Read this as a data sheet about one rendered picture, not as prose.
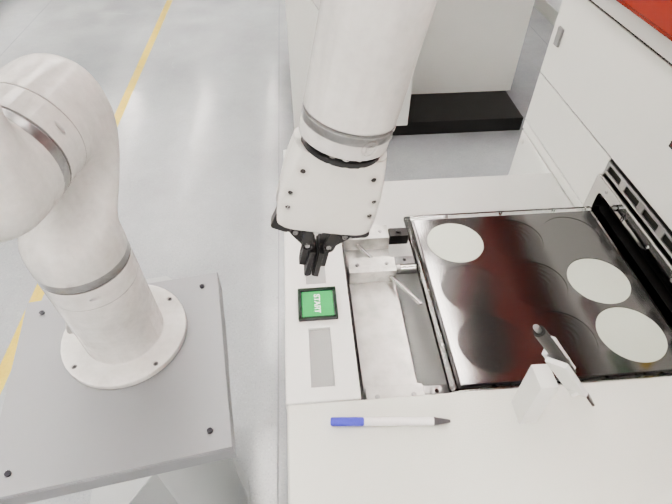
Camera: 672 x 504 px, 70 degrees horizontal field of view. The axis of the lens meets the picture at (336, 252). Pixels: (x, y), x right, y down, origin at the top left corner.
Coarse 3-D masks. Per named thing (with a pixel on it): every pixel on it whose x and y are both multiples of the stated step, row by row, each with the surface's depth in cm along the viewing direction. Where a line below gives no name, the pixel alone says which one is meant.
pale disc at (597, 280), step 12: (576, 264) 84; (588, 264) 84; (600, 264) 84; (576, 276) 82; (588, 276) 82; (600, 276) 82; (612, 276) 82; (624, 276) 82; (576, 288) 80; (588, 288) 80; (600, 288) 80; (612, 288) 80; (624, 288) 80; (600, 300) 78; (612, 300) 78; (624, 300) 78
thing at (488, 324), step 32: (416, 224) 91; (480, 224) 91; (512, 224) 91; (544, 224) 91; (576, 224) 91; (480, 256) 85; (512, 256) 85; (544, 256) 85; (576, 256) 85; (608, 256) 85; (448, 288) 80; (480, 288) 80; (512, 288) 80; (544, 288) 80; (640, 288) 80; (448, 320) 75; (480, 320) 75; (512, 320) 75; (544, 320) 75; (576, 320) 75; (480, 352) 71; (512, 352) 71; (576, 352) 71; (608, 352) 71; (480, 384) 68
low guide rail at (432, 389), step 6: (654, 372) 75; (660, 372) 74; (666, 372) 75; (582, 378) 74; (588, 378) 74; (444, 384) 73; (498, 384) 73; (426, 390) 72; (432, 390) 72; (438, 390) 72; (444, 390) 72
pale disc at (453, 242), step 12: (444, 228) 90; (456, 228) 90; (468, 228) 90; (432, 240) 88; (444, 240) 88; (456, 240) 88; (468, 240) 88; (480, 240) 88; (444, 252) 86; (456, 252) 86; (468, 252) 86; (480, 252) 86
